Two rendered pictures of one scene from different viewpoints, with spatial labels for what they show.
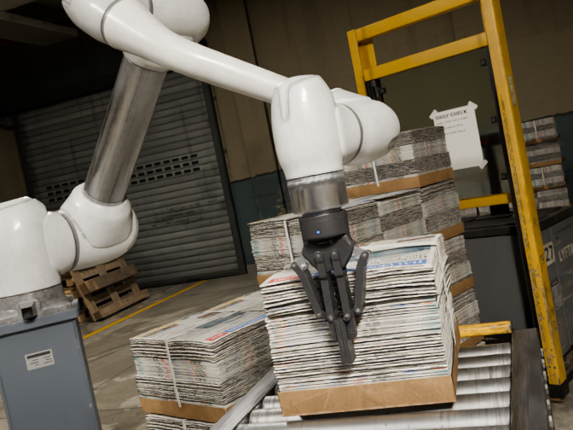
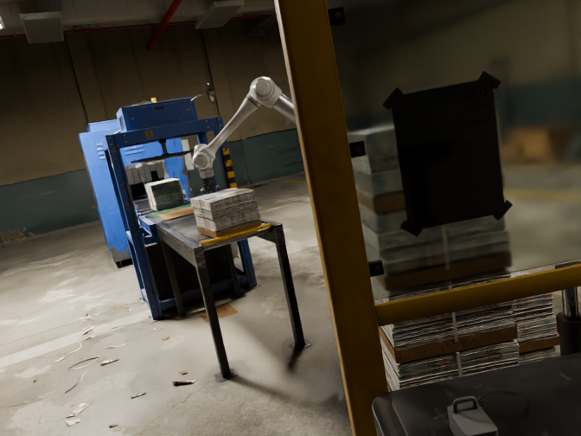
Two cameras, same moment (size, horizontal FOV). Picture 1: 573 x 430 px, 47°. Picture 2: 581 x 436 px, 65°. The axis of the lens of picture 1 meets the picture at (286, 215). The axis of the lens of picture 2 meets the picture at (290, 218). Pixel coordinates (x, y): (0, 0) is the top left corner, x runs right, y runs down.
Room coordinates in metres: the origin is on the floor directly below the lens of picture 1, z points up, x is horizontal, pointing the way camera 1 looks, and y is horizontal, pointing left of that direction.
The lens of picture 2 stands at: (3.50, -1.73, 1.34)
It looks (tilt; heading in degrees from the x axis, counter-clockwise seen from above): 11 degrees down; 137
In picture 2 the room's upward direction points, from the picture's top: 11 degrees counter-clockwise
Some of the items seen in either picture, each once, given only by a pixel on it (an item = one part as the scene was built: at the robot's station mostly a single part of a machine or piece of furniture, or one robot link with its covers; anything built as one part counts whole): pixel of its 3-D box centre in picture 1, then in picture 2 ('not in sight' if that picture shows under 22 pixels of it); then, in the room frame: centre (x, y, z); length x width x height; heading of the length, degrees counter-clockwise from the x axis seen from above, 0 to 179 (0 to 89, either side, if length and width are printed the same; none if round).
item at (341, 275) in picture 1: (343, 282); not in sight; (1.03, -0.07, 1.02); 0.04 x 0.01 x 0.11; 160
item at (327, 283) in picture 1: (327, 285); not in sight; (1.03, -0.04, 1.02); 0.04 x 0.01 x 0.11; 160
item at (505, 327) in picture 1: (408, 337); (236, 234); (1.42, -0.21, 0.81); 0.43 x 0.03 x 0.02; 70
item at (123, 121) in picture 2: not in sight; (156, 117); (-0.16, 0.37, 1.65); 0.60 x 0.45 x 0.20; 70
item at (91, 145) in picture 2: not in sight; (139, 178); (-2.70, 1.34, 1.04); 1.51 x 1.30 x 2.07; 160
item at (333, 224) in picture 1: (327, 241); (209, 184); (1.03, -0.05, 1.09); 0.08 x 0.07 x 0.09; 70
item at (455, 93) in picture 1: (440, 131); (484, 125); (3.12, -0.78, 1.28); 0.57 x 0.01 x 0.65; 48
